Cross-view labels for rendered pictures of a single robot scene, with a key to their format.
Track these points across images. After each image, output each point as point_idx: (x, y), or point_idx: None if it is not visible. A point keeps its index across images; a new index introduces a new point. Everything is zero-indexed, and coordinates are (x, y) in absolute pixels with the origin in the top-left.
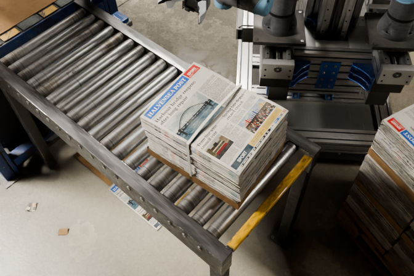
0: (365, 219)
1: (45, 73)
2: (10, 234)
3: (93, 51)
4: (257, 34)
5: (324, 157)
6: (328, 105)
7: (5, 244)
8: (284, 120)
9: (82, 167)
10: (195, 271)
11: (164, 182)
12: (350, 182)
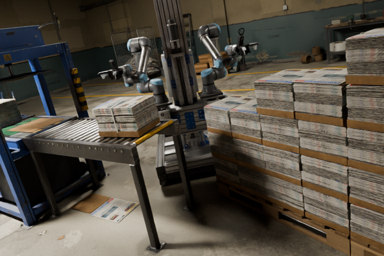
0: (225, 175)
1: (53, 134)
2: (28, 247)
3: (77, 125)
4: None
5: (207, 170)
6: (203, 148)
7: (23, 252)
8: (152, 99)
9: (75, 211)
10: (141, 232)
11: (106, 141)
12: None
